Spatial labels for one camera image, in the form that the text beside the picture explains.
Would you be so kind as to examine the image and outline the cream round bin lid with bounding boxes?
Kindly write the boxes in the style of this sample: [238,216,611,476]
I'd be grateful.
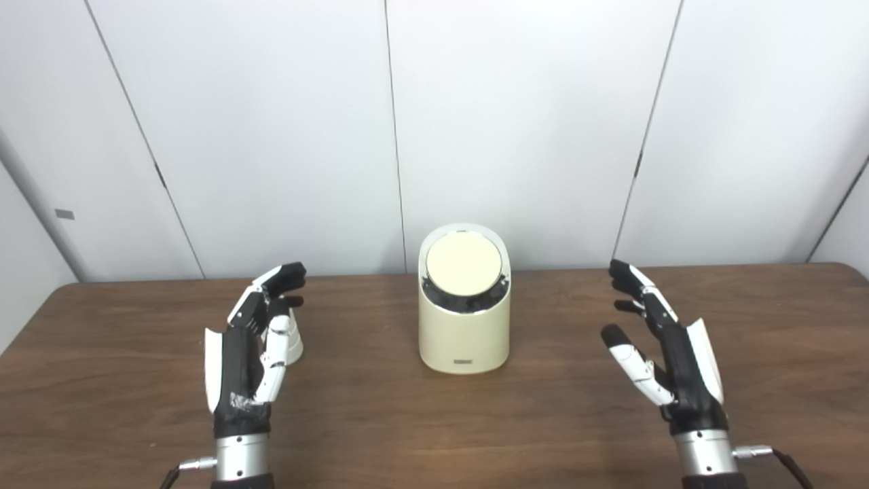
[426,233,504,297]

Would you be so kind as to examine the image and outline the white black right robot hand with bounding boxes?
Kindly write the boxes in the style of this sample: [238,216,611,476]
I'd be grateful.
[601,259,731,435]

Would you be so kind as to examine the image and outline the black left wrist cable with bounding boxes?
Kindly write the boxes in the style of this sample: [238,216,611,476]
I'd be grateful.
[160,457,219,489]

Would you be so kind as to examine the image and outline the small white plastic bottle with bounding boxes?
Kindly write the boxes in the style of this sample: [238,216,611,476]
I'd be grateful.
[282,308,305,365]

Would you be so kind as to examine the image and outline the cream-colored bin body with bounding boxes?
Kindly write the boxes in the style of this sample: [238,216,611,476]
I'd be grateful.
[418,223,512,375]

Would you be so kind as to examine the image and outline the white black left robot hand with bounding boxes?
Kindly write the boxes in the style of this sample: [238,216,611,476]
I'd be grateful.
[204,262,308,439]

